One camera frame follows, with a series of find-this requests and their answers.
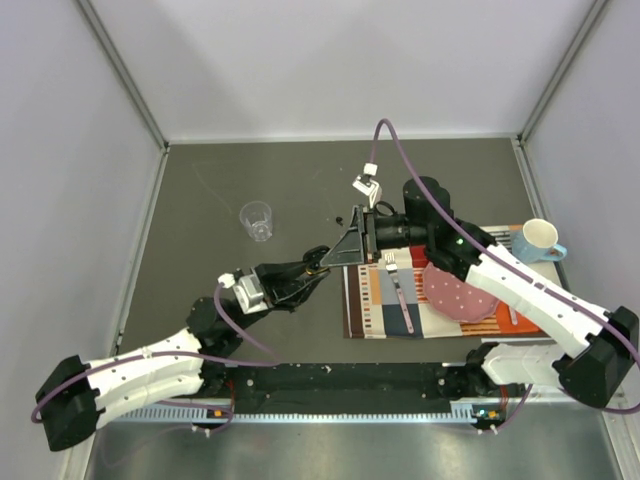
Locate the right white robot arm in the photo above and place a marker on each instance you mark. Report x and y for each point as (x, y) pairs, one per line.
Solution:
(593, 349)

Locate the black oval earbud case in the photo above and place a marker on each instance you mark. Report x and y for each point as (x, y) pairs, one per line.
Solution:
(312, 259)

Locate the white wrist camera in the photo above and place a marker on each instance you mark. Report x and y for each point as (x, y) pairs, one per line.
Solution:
(247, 290)
(366, 184)

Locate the colourful patterned placemat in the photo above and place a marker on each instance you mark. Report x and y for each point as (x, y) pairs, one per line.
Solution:
(372, 311)

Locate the pink handled knife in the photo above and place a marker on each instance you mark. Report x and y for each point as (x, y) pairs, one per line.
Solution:
(513, 316)

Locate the pink dotted plate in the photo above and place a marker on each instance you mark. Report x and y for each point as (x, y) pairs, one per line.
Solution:
(456, 300)

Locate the light blue mug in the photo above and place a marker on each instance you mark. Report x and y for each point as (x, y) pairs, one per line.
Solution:
(537, 241)

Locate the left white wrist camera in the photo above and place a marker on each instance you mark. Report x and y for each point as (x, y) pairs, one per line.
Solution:
(247, 290)

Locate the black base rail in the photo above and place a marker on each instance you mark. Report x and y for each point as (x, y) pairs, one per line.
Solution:
(346, 388)

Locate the pink handled fork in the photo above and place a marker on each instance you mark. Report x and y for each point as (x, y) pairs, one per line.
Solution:
(392, 271)

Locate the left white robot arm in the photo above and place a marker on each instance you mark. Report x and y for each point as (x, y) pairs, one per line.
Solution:
(80, 397)

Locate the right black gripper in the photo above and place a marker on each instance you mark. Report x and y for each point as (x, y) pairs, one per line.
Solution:
(350, 250)

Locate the aluminium frame profile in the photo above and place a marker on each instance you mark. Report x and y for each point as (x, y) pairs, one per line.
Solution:
(490, 409)

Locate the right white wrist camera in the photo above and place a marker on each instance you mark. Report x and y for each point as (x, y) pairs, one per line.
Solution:
(366, 184)

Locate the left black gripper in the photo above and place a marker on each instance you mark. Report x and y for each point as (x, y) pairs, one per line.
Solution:
(278, 289)

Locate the clear plastic cup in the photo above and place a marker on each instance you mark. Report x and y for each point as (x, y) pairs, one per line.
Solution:
(256, 218)

